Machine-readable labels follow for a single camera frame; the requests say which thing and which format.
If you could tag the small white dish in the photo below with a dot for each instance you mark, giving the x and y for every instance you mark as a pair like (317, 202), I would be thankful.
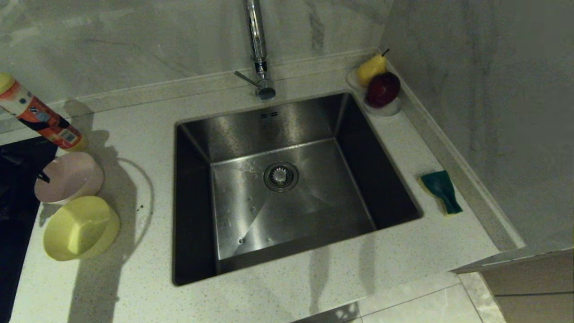
(388, 111)

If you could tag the stainless steel sink basin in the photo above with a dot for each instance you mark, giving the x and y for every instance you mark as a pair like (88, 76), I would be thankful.
(314, 215)

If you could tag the green and yellow sponge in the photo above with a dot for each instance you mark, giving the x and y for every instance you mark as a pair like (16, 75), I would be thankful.
(441, 188)

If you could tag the pink plastic bowl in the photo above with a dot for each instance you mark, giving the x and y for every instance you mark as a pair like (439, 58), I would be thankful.
(71, 177)

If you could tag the chrome faucet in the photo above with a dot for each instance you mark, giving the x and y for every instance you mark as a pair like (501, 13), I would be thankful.
(256, 40)

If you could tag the dark red apple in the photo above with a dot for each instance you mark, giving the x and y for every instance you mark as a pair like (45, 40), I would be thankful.
(382, 89)

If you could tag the orange label dish soap bottle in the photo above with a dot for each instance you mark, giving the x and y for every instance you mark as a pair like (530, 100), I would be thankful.
(45, 119)

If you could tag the yellow pear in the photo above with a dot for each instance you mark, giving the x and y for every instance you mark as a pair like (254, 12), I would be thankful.
(370, 72)

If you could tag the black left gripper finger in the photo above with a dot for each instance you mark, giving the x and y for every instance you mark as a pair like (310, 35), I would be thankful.
(43, 177)

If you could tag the round metal drain strainer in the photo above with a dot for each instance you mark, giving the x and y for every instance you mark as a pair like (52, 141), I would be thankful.
(281, 176)

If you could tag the black induction cooktop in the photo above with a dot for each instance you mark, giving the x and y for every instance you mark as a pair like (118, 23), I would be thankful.
(18, 211)

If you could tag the yellow plastic bowl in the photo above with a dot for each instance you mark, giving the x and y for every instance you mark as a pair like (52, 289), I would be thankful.
(80, 229)

